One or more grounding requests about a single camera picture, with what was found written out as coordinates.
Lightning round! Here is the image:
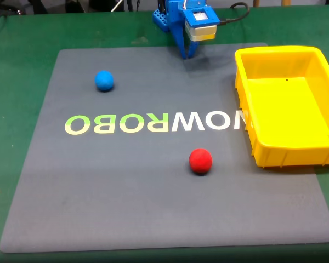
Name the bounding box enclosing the red ball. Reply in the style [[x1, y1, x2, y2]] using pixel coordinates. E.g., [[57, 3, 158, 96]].
[[188, 148, 213, 175]]

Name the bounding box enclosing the blue ball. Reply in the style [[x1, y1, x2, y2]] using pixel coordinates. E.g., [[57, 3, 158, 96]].
[[94, 70, 115, 92]]

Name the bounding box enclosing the yellow plastic bin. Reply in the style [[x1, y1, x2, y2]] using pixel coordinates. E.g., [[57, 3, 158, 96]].
[[234, 45, 329, 168]]

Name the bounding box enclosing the gray mat with NOWROBO print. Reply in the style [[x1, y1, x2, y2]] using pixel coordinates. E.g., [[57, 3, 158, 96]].
[[0, 42, 329, 253]]

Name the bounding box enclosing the silver camera box, blue mount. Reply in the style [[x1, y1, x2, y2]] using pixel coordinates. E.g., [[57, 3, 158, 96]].
[[180, 7, 222, 42]]

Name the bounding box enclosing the black camera cable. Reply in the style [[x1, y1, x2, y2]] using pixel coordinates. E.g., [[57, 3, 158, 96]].
[[219, 2, 251, 27]]

